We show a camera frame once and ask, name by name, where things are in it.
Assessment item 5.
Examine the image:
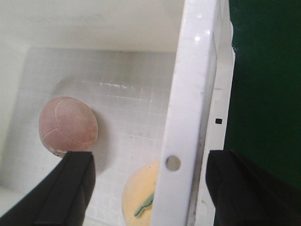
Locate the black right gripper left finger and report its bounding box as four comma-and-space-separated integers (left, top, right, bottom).
0, 152, 95, 226

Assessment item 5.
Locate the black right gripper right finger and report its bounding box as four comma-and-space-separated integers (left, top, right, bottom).
206, 150, 301, 226

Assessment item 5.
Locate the yellow round plush toy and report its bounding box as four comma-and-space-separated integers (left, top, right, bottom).
121, 160, 159, 226

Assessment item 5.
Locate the pink round plush toy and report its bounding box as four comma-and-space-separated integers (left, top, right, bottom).
39, 97, 98, 158

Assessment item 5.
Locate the white plastic tote box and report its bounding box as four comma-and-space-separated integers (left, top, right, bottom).
0, 0, 235, 226

